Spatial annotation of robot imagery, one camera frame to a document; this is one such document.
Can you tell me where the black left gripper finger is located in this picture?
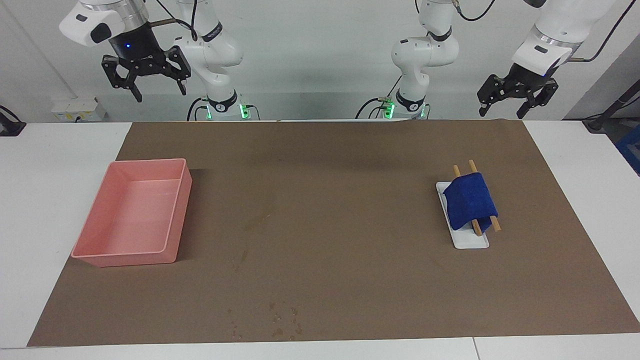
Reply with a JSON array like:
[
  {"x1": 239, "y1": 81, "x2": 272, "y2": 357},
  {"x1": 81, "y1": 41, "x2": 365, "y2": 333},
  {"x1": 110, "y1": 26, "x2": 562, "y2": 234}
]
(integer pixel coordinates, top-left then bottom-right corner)
[
  {"x1": 516, "y1": 80, "x2": 560, "y2": 120},
  {"x1": 477, "y1": 74, "x2": 506, "y2": 118}
]

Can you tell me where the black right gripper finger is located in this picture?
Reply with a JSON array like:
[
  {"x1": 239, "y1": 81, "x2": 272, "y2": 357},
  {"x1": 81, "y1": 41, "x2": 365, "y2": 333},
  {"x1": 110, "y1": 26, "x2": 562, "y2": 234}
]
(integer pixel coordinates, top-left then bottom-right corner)
[
  {"x1": 101, "y1": 55, "x2": 144, "y2": 104},
  {"x1": 167, "y1": 45, "x2": 193, "y2": 96}
]

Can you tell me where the blue towel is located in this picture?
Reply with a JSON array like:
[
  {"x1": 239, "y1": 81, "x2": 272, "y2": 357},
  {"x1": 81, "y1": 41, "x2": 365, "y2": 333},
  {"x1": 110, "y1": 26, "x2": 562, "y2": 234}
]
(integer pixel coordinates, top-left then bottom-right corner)
[{"x1": 443, "y1": 172, "x2": 499, "y2": 234}]

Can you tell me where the black stand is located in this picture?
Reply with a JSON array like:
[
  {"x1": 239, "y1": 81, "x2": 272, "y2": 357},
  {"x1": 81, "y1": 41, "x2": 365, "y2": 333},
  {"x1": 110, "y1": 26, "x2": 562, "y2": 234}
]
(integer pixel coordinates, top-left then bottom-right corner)
[{"x1": 582, "y1": 80, "x2": 640, "y2": 134}]

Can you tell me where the blue crate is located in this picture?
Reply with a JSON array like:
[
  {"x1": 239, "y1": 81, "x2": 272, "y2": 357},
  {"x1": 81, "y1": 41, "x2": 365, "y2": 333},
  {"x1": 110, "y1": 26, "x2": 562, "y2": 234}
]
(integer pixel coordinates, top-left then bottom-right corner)
[{"x1": 615, "y1": 125, "x2": 640, "y2": 177}]

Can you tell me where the wooden rod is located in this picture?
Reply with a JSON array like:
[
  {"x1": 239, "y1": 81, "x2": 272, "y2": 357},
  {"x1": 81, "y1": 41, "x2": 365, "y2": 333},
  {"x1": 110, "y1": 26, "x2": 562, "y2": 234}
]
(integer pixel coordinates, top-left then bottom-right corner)
[
  {"x1": 453, "y1": 165, "x2": 485, "y2": 238},
  {"x1": 468, "y1": 159, "x2": 502, "y2": 234}
]

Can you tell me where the pink plastic bin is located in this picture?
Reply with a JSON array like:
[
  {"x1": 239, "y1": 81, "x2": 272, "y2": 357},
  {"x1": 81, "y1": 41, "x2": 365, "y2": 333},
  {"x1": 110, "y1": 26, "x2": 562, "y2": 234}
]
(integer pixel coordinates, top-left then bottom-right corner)
[{"x1": 71, "y1": 158, "x2": 193, "y2": 268}]

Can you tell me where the white rack with wooden bars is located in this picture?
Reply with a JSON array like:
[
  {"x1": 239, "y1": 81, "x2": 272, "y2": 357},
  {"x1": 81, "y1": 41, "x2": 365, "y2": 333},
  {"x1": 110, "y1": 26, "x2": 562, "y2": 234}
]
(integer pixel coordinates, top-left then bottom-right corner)
[{"x1": 436, "y1": 181, "x2": 490, "y2": 250}]

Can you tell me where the brown table mat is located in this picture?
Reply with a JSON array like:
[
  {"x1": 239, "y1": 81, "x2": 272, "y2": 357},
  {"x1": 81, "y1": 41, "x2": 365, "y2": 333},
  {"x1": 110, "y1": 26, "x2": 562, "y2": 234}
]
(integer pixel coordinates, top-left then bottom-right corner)
[{"x1": 27, "y1": 119, "x2": 640, "y2": 348}]

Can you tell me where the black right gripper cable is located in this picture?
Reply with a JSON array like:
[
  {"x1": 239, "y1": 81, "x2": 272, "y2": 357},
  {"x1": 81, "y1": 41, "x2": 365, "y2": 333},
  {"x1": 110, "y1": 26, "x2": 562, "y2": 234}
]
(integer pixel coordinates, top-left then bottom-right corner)
[{"x1": 149, "y1": 0, "x2": 199, "y2": 42}]

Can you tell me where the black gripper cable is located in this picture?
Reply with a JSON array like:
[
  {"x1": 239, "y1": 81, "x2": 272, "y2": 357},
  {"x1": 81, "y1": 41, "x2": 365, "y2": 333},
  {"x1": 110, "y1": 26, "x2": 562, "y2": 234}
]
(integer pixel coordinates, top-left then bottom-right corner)
[
  {"x1": 149, "y1": 0, "x2": 199, "y2": 42},
  {"x1": 569, "y1": 0, "x2": 640, "y2": 63}
]

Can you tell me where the black arm base cable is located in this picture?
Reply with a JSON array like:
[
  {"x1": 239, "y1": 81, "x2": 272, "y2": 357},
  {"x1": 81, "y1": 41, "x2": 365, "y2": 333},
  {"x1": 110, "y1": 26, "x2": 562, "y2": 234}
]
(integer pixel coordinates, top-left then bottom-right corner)
[
  {"x1": 355, "y1": 75, "x2": 397, "y2": 120},
  {"x1": 187, "y1": 96, "x2": 209, "y2": 122}
]

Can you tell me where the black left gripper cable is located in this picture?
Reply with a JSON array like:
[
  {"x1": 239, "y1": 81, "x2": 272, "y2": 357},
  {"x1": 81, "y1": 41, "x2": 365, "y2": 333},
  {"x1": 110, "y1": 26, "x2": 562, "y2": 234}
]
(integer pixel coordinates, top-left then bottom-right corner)
[{"x1": 569, "y1": 0, "x2": 640, "y2": 63}]

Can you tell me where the white wall socket box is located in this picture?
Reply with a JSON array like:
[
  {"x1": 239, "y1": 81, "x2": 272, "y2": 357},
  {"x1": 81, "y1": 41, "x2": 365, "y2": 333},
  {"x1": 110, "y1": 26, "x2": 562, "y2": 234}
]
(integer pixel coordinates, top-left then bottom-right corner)
[{"x1": 51, "y1": 97, "x2": 107, "y2": 122}]

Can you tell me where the black clamp mount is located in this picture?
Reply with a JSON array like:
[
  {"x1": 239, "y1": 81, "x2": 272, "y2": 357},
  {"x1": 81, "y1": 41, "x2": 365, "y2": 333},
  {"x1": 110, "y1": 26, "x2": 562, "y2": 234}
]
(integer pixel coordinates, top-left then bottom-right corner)
[{"x1": 0, "y1": 105, "x2": 27, "y2": 137}]

